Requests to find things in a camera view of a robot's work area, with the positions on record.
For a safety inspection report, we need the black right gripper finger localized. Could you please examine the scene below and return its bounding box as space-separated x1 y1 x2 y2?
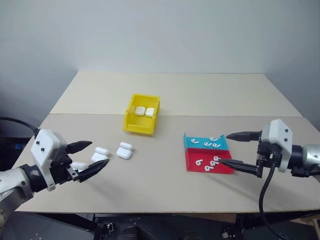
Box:
225 130 263 144
219 158 263 179

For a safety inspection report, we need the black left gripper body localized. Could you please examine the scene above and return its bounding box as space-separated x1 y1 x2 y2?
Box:
49 143 81 186

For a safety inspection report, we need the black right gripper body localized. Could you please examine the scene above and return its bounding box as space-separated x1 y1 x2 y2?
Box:
255 136 285 176

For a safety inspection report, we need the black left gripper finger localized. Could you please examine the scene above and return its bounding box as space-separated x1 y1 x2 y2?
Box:
65 140 94 155
67 158 111 183

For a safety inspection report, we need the yellow plastic bin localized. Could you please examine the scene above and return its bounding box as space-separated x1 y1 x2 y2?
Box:
122 93 162 136

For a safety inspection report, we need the teal plastic tray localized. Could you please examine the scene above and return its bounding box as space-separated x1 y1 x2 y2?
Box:
183 131 232 152

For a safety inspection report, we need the red plastic tray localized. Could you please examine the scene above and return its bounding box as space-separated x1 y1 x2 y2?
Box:
184 147 237 174

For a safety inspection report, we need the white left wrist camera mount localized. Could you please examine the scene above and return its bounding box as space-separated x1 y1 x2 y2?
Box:
30 128 68 192

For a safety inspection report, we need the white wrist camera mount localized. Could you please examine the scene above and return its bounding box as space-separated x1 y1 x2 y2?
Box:
260 118 294 174
30 128 68 192

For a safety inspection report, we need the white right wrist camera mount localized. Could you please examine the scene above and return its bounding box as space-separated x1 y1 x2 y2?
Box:
260 118 294 174

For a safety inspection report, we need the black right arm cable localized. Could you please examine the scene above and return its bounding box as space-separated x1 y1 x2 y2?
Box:
258 143 289 240

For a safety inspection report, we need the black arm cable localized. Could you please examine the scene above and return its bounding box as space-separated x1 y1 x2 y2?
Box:
0 116 41 138
258 143 289 240

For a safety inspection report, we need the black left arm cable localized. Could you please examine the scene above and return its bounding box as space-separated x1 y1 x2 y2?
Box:
0 116 41 138

